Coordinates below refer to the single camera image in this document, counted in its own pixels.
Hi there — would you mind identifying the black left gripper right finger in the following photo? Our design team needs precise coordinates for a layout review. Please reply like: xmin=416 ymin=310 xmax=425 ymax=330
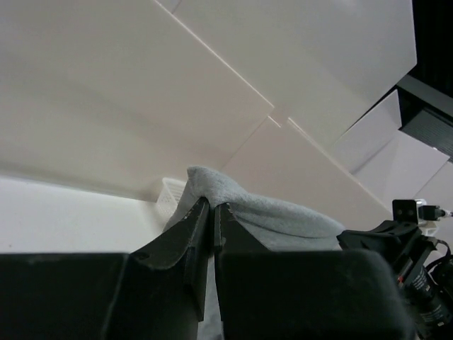
xmin=214 ymin=204 xmax=414 ymax=339

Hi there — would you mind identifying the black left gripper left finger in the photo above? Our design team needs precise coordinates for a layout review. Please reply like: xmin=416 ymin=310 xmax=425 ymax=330
xmin=107 ymin=198 xmax=210 ymax=339

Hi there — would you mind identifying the grey tank top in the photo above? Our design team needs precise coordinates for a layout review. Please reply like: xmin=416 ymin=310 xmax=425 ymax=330
xmin=164 ymin=164 xmax=346 ymax=340

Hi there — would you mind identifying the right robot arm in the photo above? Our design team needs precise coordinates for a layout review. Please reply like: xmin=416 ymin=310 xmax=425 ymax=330
xmin=337 ymin=220 xmax=452 ymax=339

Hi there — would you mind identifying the white plastic basket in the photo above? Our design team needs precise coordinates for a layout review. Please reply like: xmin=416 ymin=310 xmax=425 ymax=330
xmin=155 ymin=177 xmax=186 ymax=221

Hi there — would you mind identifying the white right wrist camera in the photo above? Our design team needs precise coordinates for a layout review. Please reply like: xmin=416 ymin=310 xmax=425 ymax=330
xmin=391 ymin=199 xmax=452 ymax=237

